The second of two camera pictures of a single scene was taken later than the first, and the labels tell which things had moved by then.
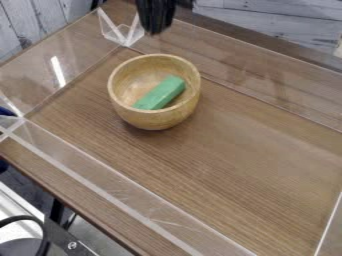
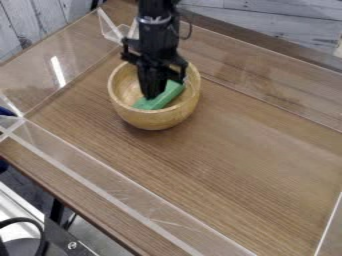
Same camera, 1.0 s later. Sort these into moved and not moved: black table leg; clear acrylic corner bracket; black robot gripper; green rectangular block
Moved: black robot gripper
Not moved: clear acrylic corner bracket; green rectangular block; black table leg
